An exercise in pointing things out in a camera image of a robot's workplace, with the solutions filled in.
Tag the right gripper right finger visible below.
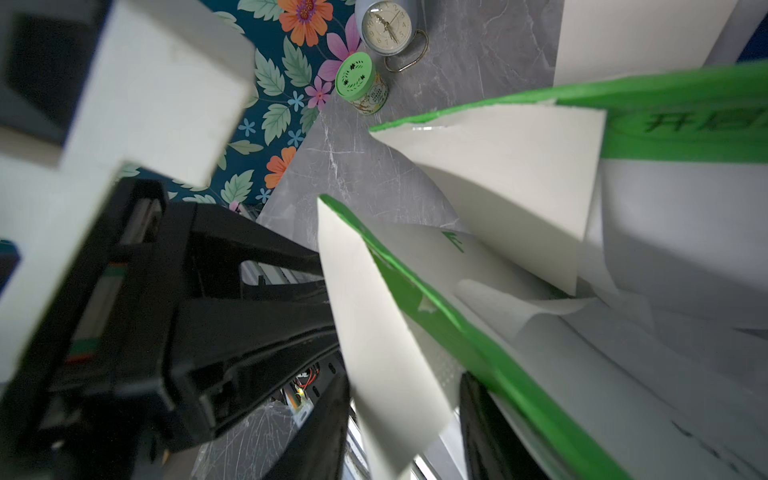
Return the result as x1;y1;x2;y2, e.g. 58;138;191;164
459;373;534;479

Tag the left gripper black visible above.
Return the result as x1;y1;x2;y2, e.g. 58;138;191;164
1;179;339;479

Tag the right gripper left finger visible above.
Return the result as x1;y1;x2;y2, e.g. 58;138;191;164
264;374;351;480

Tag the front green white bag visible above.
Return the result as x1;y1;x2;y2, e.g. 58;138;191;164
335;199;767;479

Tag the green white bag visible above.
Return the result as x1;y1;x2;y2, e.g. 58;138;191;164
335;199;767;479
371;62;767;329

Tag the middle green white bag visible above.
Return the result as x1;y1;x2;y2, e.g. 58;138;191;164
371;62;767;329

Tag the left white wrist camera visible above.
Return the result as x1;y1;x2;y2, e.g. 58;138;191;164
1;1;255;382

